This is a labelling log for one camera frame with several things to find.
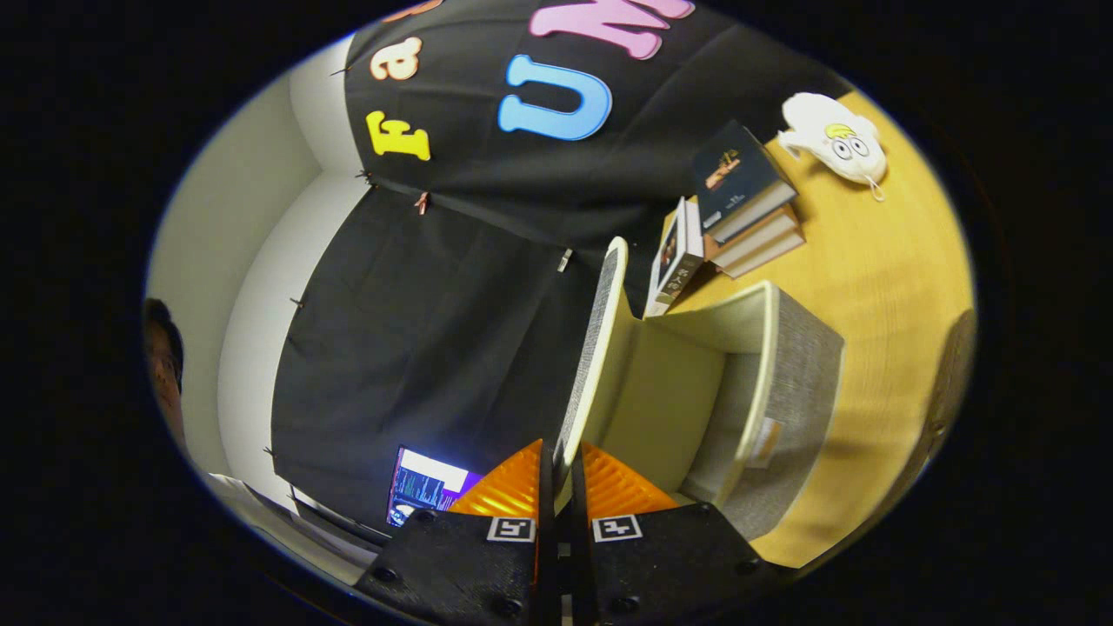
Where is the brown fuzzy shoe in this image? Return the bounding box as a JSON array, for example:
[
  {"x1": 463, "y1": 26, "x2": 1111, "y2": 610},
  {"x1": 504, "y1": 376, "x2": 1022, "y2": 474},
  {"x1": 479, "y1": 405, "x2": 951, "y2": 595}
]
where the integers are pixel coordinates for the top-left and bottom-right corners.
[{"x1": 904, "y1": 309, "x2": 976, "y2": 514}]

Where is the brown cover book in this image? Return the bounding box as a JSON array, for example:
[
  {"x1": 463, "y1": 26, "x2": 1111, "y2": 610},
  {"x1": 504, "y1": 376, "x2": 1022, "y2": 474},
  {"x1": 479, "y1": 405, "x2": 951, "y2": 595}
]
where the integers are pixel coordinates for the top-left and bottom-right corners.
[
  {"x1": 717, "y1": 228, "x2": 807, "y2": 279},
  {"x1": 703, "y1": 204, "x2": 803, "y2": 262}
]

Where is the small white-edged book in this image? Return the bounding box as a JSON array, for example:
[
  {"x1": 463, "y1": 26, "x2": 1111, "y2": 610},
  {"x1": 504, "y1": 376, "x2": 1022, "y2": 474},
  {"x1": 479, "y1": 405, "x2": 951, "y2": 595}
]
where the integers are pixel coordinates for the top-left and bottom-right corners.
[{"x1": 643, "y1": 196, "x2": 705, "y2": 318}]

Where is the grey fabric storage box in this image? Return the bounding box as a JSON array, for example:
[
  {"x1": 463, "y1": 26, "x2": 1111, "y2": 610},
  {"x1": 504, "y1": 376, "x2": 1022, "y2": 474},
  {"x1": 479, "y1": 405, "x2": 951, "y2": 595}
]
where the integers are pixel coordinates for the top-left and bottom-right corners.
[{"x1": 555, "y1": 236, "x2": 846, "y2": 542}]

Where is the computer monitor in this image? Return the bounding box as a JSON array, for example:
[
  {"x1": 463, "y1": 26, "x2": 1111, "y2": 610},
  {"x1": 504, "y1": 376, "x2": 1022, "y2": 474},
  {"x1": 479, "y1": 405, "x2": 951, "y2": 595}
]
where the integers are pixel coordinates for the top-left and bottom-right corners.
[{"x1": 386, "y1": 446, "x2": 484, "y2": 529}]

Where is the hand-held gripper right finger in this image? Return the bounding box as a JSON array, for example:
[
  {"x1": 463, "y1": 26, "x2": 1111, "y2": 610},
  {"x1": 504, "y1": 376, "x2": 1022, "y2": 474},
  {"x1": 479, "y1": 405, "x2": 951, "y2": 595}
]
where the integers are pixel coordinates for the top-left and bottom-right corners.
[{"x1": 570, "y1": 441, "x2": 781, "y2": 626}]

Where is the dark cover book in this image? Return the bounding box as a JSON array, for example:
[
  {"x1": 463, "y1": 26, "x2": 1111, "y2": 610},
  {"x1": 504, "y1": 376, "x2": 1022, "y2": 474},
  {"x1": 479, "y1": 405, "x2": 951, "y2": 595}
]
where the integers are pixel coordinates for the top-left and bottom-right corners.
[{"x1": 693, "y1": 120, "x2": 798, "y2": 244}]

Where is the white plush toy with eyes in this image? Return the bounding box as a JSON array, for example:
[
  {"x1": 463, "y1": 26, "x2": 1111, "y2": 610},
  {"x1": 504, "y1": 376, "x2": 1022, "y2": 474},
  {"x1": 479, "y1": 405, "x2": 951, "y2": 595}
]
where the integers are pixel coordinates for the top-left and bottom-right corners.
[{"x1": 776, "y1": 92, "x2": 890, "y2": 203}]

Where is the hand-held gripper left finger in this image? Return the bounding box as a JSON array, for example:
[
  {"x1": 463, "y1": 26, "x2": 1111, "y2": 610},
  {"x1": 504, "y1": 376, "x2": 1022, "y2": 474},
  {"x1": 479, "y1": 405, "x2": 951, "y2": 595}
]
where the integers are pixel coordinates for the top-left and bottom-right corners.
[{"x1": 355, "y1": 437, "x2": 557, "y2": 626}]

